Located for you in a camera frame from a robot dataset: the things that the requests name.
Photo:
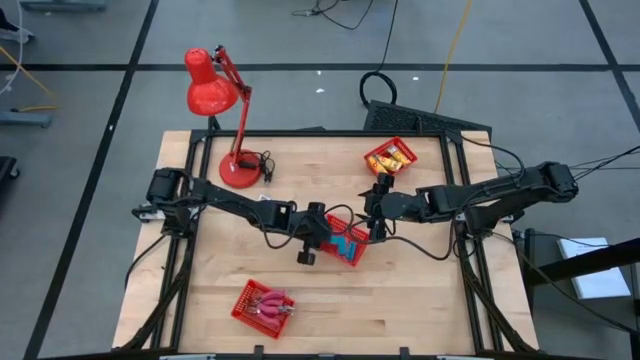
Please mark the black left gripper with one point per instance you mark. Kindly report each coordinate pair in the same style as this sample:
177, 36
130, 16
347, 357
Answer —
317, 227

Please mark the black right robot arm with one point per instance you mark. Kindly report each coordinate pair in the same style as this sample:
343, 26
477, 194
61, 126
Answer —
500, 192

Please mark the red plastic mesh basket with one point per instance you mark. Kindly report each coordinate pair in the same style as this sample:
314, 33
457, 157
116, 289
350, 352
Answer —
361, 239
251, 289
386, 147

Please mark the red desk lamp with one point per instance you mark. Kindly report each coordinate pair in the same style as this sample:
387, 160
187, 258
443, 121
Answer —
210, 90

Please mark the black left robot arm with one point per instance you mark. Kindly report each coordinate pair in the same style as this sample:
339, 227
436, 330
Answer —
225, 202

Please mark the black perforated panel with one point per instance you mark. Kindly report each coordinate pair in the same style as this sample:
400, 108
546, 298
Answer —
415, 119

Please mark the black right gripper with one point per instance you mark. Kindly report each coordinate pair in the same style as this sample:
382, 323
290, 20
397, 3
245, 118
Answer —
382, 207

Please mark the black table frame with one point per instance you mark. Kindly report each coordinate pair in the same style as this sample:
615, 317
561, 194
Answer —
325, 133

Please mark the black bar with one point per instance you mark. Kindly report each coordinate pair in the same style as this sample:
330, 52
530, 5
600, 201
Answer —
575, 262

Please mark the grey metal floor bar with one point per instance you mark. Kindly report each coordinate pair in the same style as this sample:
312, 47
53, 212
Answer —
60, 5
25, 119

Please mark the black caster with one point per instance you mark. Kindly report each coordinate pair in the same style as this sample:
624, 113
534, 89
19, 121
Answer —
6, 167

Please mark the blue eraser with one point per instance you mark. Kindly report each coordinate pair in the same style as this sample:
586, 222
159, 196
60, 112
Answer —
336, 243
350, 249

